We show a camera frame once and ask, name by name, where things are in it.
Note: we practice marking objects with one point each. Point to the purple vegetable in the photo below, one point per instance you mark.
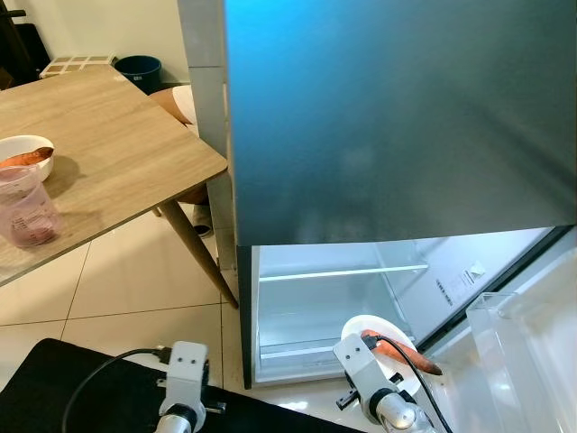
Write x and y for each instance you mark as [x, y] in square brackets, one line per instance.
[32, 234]

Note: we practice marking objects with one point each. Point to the open fridge door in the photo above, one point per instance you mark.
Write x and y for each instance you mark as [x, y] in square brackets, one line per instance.
[541, 284]

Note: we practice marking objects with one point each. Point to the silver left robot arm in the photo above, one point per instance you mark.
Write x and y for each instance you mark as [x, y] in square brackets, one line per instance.
[180, 424]

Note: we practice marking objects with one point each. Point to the black flat screen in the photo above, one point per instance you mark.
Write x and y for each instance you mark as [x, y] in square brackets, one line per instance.
[22, 54]

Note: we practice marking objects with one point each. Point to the box with white grid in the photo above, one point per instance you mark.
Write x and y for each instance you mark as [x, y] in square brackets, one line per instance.
[77, 63]

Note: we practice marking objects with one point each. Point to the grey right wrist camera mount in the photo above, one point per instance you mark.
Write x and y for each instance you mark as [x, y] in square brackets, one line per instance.
[356, 361]

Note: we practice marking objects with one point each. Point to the white ceramic bowl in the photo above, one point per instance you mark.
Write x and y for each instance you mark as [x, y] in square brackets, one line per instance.
[361, 324]
[27, 175]

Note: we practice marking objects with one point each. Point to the dark blue bin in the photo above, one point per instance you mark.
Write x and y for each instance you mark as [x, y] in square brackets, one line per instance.
[137, 74]

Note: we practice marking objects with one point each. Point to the clear fridge door bin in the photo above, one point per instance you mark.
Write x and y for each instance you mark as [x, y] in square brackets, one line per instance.
[514, 361]

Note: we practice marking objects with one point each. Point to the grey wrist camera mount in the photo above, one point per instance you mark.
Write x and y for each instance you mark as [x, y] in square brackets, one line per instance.
[187, 370]
[356, 361]

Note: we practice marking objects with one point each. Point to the clear plastic measuring jug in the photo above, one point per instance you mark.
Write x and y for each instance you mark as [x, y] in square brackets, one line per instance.
[27, 203]

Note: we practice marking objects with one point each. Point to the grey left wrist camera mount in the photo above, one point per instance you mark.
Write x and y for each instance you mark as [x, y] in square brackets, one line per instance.
[187, 370]

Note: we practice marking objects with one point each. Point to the glass fridge shelf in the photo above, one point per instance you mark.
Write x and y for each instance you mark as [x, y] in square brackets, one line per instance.
[343, 271]

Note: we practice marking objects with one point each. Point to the orange carrot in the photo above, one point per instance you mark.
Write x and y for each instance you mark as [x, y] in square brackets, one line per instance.
[424, 363]

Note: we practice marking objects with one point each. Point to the reddish sweet potato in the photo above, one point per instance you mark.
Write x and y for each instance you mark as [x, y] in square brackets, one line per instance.
[27, 157]

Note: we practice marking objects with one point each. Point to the person's bare leg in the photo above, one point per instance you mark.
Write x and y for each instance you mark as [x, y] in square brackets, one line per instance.
[167, 101]

